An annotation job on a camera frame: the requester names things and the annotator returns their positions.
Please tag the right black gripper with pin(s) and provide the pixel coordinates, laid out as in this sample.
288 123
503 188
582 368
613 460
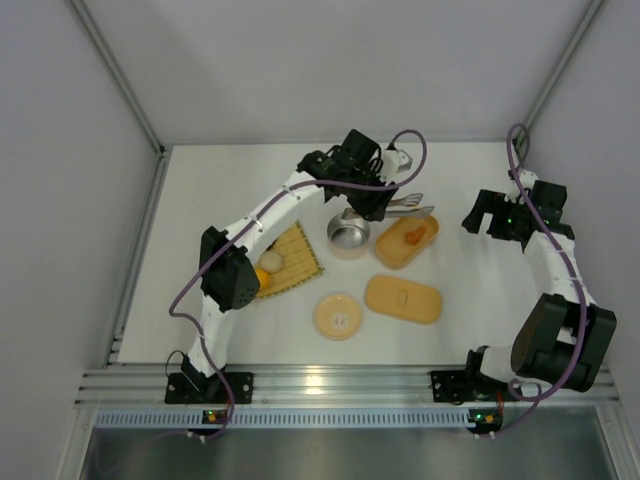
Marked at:
484 212

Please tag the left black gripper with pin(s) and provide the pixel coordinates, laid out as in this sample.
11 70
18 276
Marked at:
373 201

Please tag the metal tongs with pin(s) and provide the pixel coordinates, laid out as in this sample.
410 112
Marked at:
408 206

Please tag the orange fried food piece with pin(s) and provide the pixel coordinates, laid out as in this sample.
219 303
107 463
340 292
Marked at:
414 237

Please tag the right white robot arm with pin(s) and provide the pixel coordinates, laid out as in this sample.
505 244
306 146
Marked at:
543 348

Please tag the beige oval lunch box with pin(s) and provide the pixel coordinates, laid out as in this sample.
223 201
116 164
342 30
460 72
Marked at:
403 241

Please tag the beige oval lunch box lid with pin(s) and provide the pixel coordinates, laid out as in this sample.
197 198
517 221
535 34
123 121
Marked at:
404 300

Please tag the round metal-lined container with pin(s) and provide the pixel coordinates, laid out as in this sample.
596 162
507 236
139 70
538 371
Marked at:
348 238

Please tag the bamboo mat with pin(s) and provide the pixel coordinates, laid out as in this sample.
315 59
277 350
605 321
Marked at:
300 262

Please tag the white rice ball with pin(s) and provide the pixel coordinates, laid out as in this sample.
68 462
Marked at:
271 262

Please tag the orange fruit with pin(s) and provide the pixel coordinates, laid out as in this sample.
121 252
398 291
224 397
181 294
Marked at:
263 277

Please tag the round beige lid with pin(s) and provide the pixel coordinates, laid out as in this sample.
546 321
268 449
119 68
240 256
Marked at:
337 317

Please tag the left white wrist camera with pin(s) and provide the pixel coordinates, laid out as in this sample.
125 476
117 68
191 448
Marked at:
395 162

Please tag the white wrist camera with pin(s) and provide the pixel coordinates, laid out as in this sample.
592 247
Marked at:
527 179
395 162

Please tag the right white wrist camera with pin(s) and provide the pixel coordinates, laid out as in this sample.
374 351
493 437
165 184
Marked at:
527 179

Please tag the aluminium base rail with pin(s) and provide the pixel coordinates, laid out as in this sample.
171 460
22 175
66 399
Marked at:
322 386

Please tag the slotted grey cable duct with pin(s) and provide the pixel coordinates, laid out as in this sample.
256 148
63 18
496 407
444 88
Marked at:
287 418

